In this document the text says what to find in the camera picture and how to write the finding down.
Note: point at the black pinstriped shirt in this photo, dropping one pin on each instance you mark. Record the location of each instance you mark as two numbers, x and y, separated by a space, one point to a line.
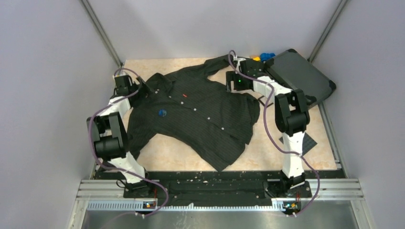
201 113

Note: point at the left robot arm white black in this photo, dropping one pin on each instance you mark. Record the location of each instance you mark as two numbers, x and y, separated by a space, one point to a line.
109 139

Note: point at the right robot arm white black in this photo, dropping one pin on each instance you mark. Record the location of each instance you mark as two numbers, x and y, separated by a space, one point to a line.
291 119

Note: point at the blue toy piece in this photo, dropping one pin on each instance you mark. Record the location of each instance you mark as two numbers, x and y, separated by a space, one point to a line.
266 56

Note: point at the dark grey hard case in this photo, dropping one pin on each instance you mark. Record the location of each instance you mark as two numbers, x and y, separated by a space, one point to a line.
292 70

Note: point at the dark grey studded baseplate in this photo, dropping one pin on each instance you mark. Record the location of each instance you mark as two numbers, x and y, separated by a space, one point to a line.
308 143

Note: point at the black square frame brooch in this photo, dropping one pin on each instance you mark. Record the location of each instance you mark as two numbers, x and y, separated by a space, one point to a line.
263 100

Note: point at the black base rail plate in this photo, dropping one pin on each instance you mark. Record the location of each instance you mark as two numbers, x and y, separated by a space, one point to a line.
201 189

